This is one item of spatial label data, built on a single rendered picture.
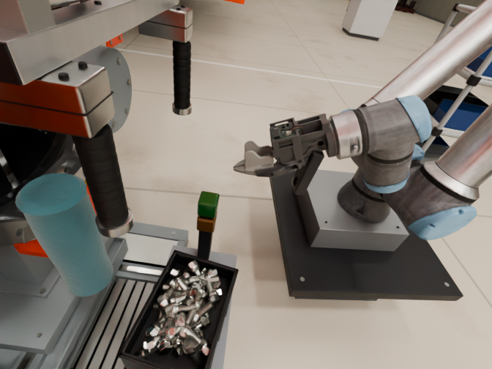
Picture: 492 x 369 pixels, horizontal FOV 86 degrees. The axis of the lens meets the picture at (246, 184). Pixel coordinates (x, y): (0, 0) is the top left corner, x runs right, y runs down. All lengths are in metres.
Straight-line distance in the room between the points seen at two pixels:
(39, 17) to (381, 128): 0.48
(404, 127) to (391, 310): 0.98
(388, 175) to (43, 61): 0.58
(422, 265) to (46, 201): 1.12
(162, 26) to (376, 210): 0.82
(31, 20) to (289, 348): 1.10
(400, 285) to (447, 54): 0.69
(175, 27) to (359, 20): 6.29
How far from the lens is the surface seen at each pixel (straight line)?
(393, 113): 0.55
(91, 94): 0.27
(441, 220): 0.83
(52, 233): 0.50
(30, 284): 1.03
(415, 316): 1.46
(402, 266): 1.13
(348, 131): 0.53
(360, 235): 1.01
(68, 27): 0.30
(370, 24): 6.86
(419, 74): 0.75
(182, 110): 0.63
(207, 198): 0.55
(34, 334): 0.96
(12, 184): 0.73
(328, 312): 1.25
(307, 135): 0.53
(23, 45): 0.26
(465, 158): 0.83
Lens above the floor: 1.05
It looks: 41 degrees down
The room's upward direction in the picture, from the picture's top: 12 degrees clockwise
